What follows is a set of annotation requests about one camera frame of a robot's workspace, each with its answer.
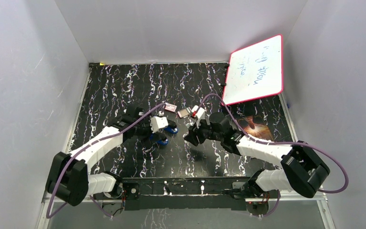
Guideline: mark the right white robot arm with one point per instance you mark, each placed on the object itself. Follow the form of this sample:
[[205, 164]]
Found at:
[[299, 168]]

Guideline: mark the blue stapler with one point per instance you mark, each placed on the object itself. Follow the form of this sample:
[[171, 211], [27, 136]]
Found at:
[[171, 129], [159, 138]]

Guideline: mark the pink framed whiteboard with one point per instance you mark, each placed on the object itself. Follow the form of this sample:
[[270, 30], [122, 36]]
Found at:
[[255, 72]]

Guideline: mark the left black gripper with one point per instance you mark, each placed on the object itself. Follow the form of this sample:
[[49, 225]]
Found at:
[[146, 119]]

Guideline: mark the red white staple box sleeve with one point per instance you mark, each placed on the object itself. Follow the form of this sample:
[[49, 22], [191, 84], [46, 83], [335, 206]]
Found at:
[[170, 107]]

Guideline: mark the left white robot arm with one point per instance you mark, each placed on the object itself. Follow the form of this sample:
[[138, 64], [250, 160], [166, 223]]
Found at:
[[70, 177]]

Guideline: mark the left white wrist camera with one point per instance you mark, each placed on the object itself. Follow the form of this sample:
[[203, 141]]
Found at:
[[158, 121]]

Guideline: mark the dark brown book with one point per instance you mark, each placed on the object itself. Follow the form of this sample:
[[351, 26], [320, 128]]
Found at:
[[257, 130]]

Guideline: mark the staple box tray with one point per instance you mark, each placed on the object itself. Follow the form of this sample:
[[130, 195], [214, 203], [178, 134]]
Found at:
[[186, 112]]

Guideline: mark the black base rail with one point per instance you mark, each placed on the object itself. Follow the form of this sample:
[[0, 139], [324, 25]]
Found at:
[[194, 193]]

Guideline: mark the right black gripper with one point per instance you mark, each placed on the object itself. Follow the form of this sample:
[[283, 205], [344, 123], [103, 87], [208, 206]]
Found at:
[[193, 131]]

